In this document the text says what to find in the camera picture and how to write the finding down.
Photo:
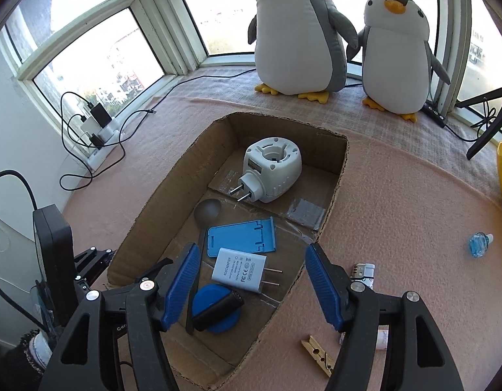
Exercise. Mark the open cardboard box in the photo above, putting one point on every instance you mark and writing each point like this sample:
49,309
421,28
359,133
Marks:
209,168

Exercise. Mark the pink blanket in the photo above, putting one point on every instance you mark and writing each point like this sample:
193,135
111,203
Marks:
408,202

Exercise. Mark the small white adapter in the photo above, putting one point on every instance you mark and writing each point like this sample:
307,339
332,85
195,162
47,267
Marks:
365,273

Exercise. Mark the wooden clothespin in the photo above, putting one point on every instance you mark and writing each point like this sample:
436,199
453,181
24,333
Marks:
322,358

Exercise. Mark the white plug-in device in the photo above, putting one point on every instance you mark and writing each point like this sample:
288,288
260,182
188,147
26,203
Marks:
270,167

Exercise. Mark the grey spoon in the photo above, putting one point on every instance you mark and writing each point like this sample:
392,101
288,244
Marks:
205,215

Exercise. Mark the large plush penguin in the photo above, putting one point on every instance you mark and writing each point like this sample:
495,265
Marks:
301,48

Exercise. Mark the blue round tape measure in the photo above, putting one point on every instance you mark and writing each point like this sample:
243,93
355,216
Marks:
207,295

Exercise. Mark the blue phone stand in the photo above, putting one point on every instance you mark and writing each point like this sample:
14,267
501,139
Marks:
257,236

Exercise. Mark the white power strip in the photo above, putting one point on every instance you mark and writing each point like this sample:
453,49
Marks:
108,136

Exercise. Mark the small plush penguin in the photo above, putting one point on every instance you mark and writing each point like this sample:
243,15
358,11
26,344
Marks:
397,61

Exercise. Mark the small blue bottle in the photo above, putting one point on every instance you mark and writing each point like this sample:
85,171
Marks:
478,244

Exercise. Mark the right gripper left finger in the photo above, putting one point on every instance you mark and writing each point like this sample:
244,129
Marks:
87,354

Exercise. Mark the white usb charger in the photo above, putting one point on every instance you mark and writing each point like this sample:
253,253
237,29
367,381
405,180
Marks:
241,270

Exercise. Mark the black power adapter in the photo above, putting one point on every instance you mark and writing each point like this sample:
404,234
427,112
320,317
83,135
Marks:
100,114

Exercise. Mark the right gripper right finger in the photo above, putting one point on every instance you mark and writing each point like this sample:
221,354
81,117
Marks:
417,356

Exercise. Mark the black cylinder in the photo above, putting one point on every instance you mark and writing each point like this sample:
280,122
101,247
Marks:
221,315

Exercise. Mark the black tripod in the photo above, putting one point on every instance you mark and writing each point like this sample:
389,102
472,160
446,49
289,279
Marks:
492,121

